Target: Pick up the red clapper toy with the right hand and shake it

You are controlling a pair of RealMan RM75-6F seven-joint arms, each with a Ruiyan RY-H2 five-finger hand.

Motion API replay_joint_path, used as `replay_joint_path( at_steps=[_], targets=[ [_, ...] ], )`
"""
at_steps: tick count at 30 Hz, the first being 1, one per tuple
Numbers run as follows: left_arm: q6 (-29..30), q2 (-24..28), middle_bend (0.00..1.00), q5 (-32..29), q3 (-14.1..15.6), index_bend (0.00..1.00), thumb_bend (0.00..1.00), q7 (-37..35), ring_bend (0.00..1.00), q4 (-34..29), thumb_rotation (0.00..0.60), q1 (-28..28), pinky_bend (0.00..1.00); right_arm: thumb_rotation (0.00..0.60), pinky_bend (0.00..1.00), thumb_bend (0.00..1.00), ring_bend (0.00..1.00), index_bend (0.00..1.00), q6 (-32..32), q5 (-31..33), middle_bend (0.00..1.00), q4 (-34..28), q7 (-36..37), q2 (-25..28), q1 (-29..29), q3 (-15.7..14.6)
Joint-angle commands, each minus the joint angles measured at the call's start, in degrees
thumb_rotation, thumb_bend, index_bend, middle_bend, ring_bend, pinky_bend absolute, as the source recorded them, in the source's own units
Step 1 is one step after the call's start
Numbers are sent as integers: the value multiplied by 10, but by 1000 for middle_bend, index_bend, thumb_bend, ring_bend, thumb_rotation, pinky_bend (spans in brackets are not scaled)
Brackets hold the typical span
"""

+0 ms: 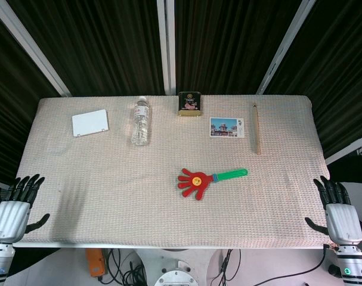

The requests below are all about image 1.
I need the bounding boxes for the grey round robot base flange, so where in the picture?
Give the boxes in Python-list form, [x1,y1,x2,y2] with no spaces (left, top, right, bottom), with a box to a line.
[154,259,199,286]

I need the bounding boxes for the beige waffle-weave tablecloth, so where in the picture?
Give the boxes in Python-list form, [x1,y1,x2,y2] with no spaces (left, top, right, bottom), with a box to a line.
[15,95,332,250]

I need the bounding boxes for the aluminium frame post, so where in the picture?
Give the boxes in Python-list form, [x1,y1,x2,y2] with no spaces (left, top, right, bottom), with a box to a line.
[156,0,177,96]
[0,0,72,98]
[256,0,317,95]

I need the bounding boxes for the orange handheld device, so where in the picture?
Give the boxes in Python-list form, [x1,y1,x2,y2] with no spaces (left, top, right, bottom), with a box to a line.
[85,248,106,278]

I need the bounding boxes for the wooden stick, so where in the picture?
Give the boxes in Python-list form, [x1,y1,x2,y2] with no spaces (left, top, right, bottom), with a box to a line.
[252,102,261,155]

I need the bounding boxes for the aluminium frame bar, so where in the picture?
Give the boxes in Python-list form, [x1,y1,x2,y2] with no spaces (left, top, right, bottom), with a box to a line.
[325,142,362,165]

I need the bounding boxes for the clear plastic water bottle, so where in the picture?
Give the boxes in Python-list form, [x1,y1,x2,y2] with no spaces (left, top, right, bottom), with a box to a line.
[131,95,151,147]

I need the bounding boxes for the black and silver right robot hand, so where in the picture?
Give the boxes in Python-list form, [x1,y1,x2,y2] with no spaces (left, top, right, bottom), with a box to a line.
[305,175,362,247]

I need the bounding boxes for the photo postcard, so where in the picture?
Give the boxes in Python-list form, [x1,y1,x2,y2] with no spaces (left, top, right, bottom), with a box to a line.
[209,117,246,138]

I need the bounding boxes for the red hand clapper green handle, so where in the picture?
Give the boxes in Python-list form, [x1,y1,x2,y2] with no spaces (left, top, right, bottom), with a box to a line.
[177,168,249,201]

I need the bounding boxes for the black cable bundle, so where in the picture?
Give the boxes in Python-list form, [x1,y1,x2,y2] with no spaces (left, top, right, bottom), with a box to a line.
[209,248,234,286]
[97,248,146,286]

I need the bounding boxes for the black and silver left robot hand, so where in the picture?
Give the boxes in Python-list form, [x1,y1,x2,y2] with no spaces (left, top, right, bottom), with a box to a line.
[0,173,51,244]

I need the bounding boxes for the white plastic board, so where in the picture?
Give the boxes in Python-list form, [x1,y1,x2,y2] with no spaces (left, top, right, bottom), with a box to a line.
[72,109,110,138]

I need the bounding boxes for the black cable with plug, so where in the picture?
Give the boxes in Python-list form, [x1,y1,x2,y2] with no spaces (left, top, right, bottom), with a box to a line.
[259,243,333,286]

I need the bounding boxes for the black and gold tin box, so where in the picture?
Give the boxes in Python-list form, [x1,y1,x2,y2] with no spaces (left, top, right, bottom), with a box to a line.
[177,91,203,117]

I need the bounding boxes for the black curtain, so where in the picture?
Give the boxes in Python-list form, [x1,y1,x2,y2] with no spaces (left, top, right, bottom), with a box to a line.
[0,0,362,179]

